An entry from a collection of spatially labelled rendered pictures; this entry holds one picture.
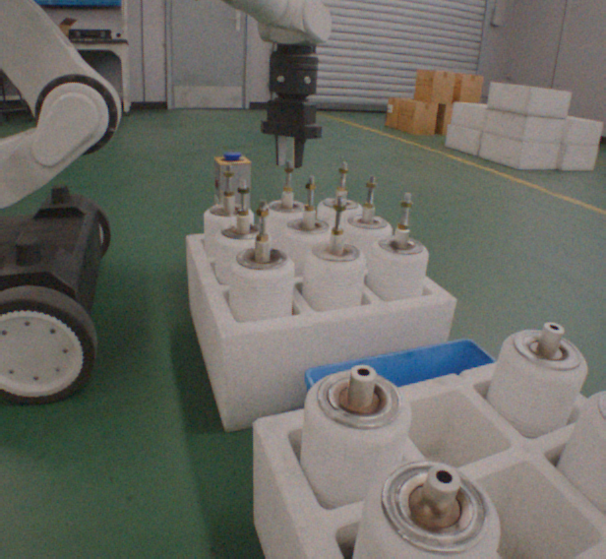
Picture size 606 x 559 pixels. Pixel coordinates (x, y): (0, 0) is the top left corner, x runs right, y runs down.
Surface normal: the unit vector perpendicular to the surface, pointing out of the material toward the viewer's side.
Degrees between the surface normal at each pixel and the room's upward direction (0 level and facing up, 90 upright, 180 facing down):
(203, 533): 0
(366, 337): 90
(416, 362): 88
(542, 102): 90
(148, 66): 90
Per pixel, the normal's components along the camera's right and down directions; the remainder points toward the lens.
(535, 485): -0.94, 0.09
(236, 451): 0.05, -0.92
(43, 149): 0.33, 0.39
